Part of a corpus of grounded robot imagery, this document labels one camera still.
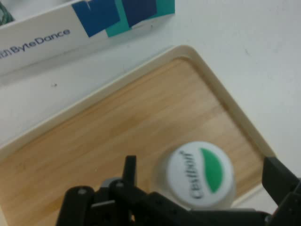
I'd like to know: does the water bottle with printed cap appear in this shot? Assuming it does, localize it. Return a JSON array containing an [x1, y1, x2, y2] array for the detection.
[[152, 140, 237, 210]]

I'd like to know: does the white blue ByteDance cardboard box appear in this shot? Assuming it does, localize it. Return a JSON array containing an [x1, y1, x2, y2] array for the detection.
[[0, 0, 176, 77]]

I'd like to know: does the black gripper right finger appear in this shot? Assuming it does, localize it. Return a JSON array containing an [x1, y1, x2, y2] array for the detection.
[[261, 156, 301, 226]]

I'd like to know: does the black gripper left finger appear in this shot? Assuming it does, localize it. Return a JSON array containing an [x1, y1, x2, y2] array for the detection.
[[60, 155, 191, 226]]

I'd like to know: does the wooden tray with cream rim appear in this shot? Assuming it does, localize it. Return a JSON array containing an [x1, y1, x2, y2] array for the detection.
[[0, 44, 276, 226]]

